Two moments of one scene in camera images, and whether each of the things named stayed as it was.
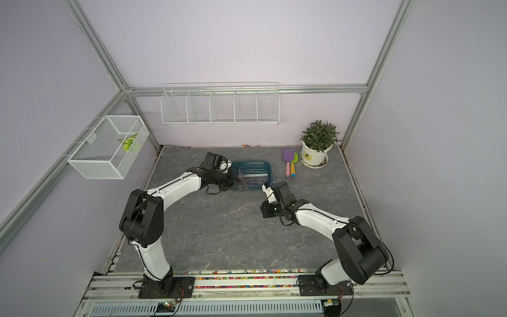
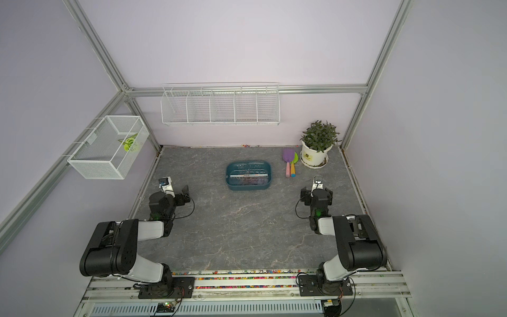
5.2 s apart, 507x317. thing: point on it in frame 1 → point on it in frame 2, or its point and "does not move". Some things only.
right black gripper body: (273, 208) → (306, 194)
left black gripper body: (225, 180) → (179, 201)
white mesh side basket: (111, 148) does not move
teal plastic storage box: (253, 174) does not move
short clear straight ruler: (253, 167) does not move
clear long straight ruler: (262, 174) does not move
